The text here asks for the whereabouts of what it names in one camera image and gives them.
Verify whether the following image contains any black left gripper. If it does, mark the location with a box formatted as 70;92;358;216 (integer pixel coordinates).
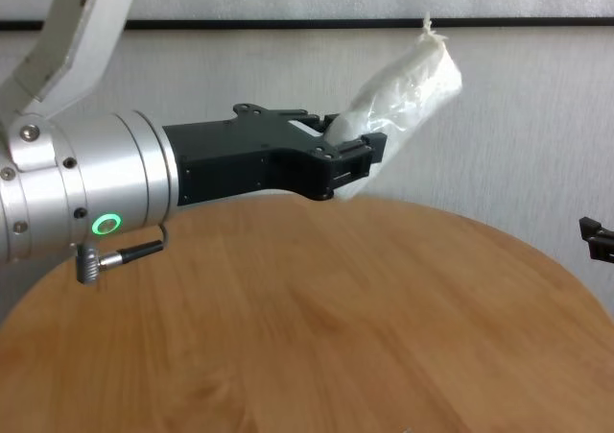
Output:
161;103;389;207

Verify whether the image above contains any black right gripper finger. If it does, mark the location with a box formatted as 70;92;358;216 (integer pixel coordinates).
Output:
578;215;614;263

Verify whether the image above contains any white plastic-wrapped sandbag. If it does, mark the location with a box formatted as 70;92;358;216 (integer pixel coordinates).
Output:
321;12;464;204

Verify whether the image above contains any black wall trim strip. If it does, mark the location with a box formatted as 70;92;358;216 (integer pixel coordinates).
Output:
0;16;614;33

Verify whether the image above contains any grey left arm cable plug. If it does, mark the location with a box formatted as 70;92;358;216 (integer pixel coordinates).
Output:
74;223;169;286

